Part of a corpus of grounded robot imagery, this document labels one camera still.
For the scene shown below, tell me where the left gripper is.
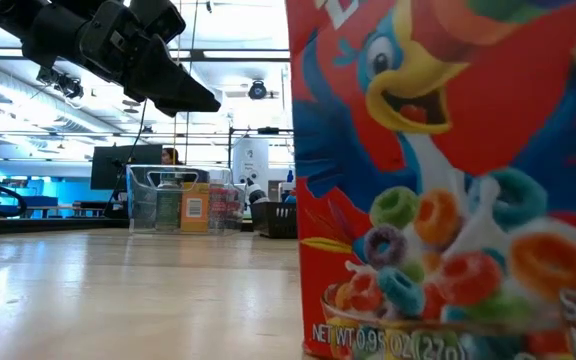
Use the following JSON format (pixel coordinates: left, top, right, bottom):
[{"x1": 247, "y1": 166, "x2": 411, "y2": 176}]
[{"x1": 78, "y1": 0, "x2": 222, "y2": 119}]

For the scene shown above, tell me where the Froot Loops cereal box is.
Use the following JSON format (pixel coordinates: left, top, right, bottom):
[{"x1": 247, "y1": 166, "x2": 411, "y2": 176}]
[{"x1": 285, "y1": 0, "x2": 576, "y2": 360}]

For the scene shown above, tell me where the person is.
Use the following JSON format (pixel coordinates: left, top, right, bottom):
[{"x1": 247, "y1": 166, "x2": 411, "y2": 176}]
[{"x1": 161, "y1": 147, "x2": 184, "y2": 166}]

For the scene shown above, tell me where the black ceiling light fixture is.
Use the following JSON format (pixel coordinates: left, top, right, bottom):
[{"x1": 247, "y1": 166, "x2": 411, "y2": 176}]
[{"x1": 35, "y1": 64, "x2": 85, "y2": 100}]

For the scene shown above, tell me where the black monitor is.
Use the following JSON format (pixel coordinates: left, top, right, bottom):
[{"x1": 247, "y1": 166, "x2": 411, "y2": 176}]
[{"x1": 90, "y1": 143, "x2": 164, "y2": 191}]

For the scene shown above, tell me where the white cabinet machine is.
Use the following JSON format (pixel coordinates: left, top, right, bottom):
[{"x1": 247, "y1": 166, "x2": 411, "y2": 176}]
[{"x1": 231, "y1": 137, "x2": 271, "y2": 194}]

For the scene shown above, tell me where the clear plastic bin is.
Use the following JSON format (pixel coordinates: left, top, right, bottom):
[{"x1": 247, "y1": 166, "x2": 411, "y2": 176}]
[{"x1": 125, "y1": 164, "x2": 247, "y2": 236}]

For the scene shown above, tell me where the hanging black cable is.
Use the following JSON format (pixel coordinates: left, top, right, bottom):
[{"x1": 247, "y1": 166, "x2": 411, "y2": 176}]
[{"x1": 102, "y1": 97, "x2": 150, "y2": 216}]

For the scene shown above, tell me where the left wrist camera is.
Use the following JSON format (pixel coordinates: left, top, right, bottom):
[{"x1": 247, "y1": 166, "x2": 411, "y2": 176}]
[{"x1": 128, "y1": 0, "x2": 187, "y2": 44}]

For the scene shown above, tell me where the black ceiling camera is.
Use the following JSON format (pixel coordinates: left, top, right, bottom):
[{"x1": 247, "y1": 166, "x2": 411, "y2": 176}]
[{"x1": 247, "y1": 78, "x2": 269, "y2": 101}]

